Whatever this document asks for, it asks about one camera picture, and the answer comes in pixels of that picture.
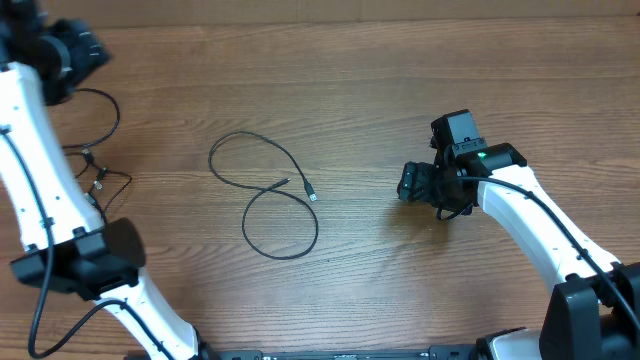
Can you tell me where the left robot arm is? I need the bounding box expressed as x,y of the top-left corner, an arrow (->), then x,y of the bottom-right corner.
1,1 -> 214,359

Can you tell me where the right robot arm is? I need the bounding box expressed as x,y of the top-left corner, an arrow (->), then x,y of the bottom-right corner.
397,109 -> 639,360

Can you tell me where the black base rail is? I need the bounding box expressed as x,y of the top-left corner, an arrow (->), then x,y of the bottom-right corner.
214,344 -> 487,360

